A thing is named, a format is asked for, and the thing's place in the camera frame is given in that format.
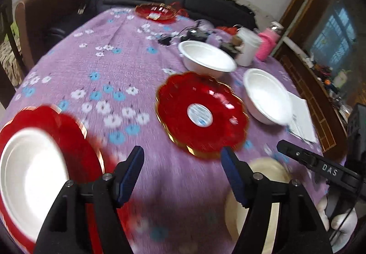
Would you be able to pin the small red plate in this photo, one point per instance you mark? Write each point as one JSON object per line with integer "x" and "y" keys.
{"x": 155, "y": 11}

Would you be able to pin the large gold-rimmed red plate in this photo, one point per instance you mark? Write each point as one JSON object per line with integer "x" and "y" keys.
{"x": 177, "y": 111}

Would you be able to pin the pink knit-sleeved bottle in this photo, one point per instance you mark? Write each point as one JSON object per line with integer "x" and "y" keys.
{"x": 267, "y": 42}

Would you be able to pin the white plastic jar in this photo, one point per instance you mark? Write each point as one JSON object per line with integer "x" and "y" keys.
{"x": 250, "y": 48}

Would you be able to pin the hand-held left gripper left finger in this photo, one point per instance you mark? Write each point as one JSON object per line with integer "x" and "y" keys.
{"x": 130, "y": 176}

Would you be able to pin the brown armchair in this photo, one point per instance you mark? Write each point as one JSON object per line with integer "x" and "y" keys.
{"x": 51, "y": 13}

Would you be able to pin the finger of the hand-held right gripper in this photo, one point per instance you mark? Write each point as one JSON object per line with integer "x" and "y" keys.
{"x": 314, "y": 164}

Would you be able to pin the cork stopper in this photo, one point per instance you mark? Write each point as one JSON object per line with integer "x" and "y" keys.
{"x": 236, "y": 40}

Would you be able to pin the small black plug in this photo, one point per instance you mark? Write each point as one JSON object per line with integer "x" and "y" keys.
{"x": 165, "y": 40}

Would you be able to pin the person's right hand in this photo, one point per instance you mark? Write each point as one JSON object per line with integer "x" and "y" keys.
{"x": 344, "y": 225}

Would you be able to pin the white paper bowl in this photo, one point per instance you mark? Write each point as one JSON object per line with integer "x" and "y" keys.
{"x": 266, "y": 96}
{"x": 206, "y": 55}
{"x": 31, "y": 179}

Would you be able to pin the cream ribbed plastic bowl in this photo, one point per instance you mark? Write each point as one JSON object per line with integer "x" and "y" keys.
{"x": 268, "y": 166}

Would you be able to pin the purple floral tablecloth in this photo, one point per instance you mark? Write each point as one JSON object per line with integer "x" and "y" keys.
{"x": 114, "y": 71}

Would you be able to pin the white lined notebook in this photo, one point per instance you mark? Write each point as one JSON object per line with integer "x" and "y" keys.
{"x": 303, "y": 116}

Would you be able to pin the dark wooden chair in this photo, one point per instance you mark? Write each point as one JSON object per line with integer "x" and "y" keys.
{"x": 11, "y": 51}

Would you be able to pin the deep red glass plate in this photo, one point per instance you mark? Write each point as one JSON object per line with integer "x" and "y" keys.
{"x": 77, "y": 145}

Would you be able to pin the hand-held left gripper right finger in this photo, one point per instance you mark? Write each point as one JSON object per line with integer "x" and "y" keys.
{"x": 234, "y": 176}

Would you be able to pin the red mesh bag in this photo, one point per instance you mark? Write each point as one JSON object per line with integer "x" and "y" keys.
{"x": 228, "y": 29}

